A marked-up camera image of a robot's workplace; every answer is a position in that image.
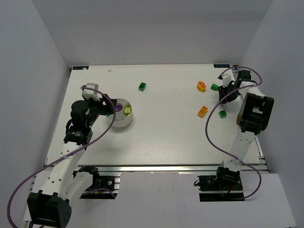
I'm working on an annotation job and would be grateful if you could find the lime lego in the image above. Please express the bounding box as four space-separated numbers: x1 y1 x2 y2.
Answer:
124 107 132 117

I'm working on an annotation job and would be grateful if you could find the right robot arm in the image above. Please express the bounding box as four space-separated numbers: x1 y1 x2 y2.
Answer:
215 70 274 189

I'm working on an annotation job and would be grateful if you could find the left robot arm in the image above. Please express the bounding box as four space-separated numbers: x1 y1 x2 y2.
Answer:
27 94 117 228

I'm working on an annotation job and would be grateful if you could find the green lego right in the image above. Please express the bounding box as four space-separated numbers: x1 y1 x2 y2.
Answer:
211 84 219 91

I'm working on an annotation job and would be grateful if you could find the small green lego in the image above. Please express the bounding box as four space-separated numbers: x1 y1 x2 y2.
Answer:
218 110 227 118

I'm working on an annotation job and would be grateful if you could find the orange yellow round lego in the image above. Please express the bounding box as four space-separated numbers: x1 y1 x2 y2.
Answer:
197 81 206 92

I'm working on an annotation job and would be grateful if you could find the right blue label sticker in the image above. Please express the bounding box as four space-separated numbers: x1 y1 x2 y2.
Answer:
213 64 230 68

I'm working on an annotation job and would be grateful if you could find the blue label sticker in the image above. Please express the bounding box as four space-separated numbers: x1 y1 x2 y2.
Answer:
72 66 89 70
213 64 230 68

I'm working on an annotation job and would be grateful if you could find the orange long lego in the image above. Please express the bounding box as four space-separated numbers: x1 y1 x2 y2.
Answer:
197 106 208 118

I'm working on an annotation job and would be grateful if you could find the white round divided container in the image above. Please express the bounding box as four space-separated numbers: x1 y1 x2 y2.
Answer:
112 98 133 128

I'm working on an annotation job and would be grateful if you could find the left blue label sticker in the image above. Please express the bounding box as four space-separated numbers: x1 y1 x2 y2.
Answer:
72 66 89 70

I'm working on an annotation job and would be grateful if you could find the dark green lego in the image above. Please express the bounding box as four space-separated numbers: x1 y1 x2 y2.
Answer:
138 82 146 91

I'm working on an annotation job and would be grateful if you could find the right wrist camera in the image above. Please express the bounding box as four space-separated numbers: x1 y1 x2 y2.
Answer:
218 73 231 88

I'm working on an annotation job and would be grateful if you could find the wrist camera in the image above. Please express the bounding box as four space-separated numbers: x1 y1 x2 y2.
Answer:
81 83 100 101
218 73 231 88

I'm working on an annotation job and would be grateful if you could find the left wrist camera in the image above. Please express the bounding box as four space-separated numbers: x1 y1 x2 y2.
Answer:
81 83 100 101

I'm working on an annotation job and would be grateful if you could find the aluminium table rail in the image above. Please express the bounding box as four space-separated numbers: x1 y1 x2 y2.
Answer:
71 163 270 174

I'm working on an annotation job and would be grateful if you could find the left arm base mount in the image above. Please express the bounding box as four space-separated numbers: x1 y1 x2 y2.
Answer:
73 166 117 200

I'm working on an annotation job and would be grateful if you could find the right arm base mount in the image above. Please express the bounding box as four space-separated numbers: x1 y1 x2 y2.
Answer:
194 175 245 202

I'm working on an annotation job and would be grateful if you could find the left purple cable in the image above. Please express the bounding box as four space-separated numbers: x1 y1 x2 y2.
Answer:
6 86 117 228

